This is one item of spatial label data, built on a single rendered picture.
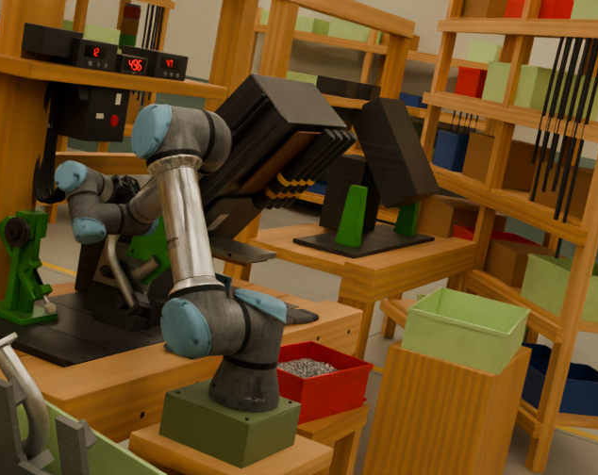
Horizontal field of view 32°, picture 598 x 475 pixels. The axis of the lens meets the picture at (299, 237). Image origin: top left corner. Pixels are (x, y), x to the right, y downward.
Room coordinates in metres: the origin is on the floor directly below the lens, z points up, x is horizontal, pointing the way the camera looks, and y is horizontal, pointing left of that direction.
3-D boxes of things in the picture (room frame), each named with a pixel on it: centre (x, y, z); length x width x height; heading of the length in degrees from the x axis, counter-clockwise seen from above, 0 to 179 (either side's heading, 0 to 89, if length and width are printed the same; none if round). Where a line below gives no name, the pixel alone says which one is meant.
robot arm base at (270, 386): (2.11, 0.05, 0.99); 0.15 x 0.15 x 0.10
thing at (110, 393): (2.73, 0.14, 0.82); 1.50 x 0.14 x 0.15; 154
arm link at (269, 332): (2.11, 0.06, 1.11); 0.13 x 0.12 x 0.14; 131
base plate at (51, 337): (2.85, 0.39, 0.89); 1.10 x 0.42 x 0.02; 154
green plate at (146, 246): (2.76, 0.37, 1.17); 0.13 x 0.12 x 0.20; 154
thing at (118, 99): (2.84, 0.62, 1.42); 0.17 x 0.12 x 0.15; 154
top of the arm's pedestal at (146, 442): (2.11, 0.05, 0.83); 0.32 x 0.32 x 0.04; 62
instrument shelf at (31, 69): (2.97, 0.62, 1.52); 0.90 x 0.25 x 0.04; 154
